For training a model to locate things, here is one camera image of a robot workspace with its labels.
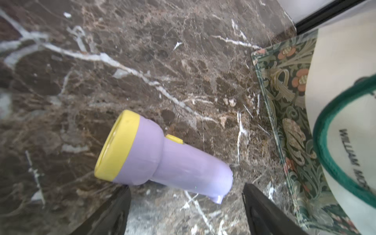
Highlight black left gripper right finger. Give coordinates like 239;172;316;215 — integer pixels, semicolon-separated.
242;183;306;235

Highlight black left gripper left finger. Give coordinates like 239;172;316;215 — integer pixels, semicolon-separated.
71;186;131;235

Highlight purple flashlight sideways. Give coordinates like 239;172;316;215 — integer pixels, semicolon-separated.
94;110;233;204

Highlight cream tote bag green handles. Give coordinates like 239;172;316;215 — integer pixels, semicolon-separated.
252;10;376;235

